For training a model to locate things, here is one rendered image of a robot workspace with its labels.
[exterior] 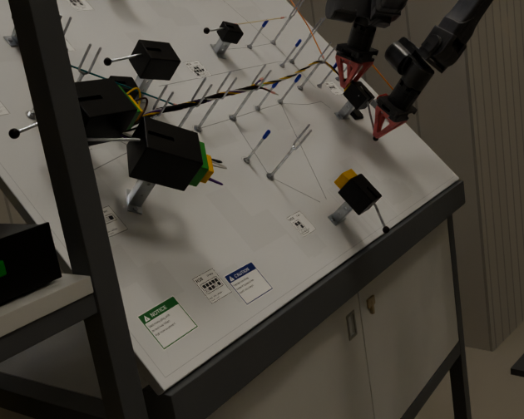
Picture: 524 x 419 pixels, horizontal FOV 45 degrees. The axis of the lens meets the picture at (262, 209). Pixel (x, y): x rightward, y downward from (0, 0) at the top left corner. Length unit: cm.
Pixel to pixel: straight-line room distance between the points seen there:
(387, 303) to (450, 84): 123
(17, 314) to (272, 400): 55
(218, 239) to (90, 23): 54
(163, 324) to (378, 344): 66
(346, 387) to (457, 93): 145
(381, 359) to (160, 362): 71
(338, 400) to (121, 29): 87
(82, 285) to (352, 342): 74
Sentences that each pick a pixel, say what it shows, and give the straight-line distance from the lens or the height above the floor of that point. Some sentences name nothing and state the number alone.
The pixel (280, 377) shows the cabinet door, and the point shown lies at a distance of 112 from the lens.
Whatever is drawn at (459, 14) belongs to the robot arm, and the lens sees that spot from 150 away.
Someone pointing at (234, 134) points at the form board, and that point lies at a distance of 129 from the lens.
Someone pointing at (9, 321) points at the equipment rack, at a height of 105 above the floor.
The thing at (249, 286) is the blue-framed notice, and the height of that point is 91.
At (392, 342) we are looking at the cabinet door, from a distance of 151.
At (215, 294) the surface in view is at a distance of 98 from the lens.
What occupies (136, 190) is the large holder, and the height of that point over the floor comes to 110.
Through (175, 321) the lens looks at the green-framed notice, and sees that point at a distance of 92.
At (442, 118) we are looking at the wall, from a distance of 255.
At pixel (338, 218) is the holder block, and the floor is 93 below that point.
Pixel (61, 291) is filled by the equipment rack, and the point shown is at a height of 106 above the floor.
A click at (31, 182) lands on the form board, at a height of 114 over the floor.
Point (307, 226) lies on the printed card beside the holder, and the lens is 122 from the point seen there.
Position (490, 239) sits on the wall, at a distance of 265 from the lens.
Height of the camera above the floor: 125
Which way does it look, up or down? 13 degrees down
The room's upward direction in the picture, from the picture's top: 9 degrees counter-clockwise
